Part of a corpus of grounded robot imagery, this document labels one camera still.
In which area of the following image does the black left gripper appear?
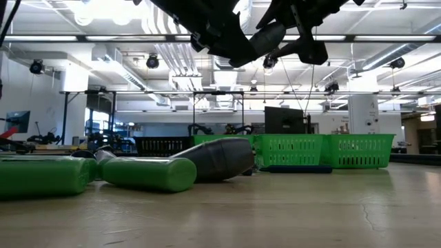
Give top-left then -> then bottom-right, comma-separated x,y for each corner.
151,0 -> 260,69

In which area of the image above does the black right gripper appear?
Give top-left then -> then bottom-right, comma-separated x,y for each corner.
256,0 -> 349,65

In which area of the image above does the green travel bottle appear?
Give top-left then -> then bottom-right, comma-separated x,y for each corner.
102,156 -> 198,193
0,155 -> 91,200

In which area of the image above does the black ceiling spotlight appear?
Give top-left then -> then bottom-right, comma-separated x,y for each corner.
323,81 -> 340,94
389,56 -> 407,70
145,53 -> 161,70
29,59 -> 45,75
262,54 -> 278,70

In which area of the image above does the black computer monitor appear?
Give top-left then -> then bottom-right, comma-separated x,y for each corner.
264,106 -> 307,135

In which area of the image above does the green plastic basket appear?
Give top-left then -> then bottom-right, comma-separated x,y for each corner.
254,134 -> 327,169
322,133 -> 396,169
192,134 -> 256,147

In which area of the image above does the white column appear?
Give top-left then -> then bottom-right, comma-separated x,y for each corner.
347,93 -> 380,135

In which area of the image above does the black plastic basket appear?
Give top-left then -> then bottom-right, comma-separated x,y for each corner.
133,136 -> 194,158

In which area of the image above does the black metal rig frame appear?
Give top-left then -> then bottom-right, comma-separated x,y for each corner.
0,33 -> 441,44

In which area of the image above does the black background rig frame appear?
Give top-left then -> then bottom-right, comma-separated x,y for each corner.
60,89 -> 246,145

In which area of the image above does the black cable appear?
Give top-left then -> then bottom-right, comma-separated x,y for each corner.
0,0 -> 22,48

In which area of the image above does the wall-mounted dark monitor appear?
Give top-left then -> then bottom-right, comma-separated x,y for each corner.
5,110 -> 31,134

